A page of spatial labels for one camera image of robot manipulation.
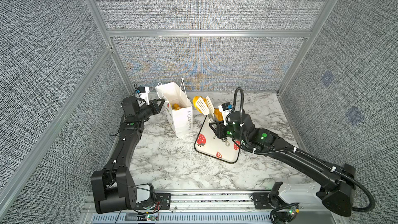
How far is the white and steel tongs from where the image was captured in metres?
0.72

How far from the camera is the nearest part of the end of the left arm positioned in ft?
2.26

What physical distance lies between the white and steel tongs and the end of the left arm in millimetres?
193
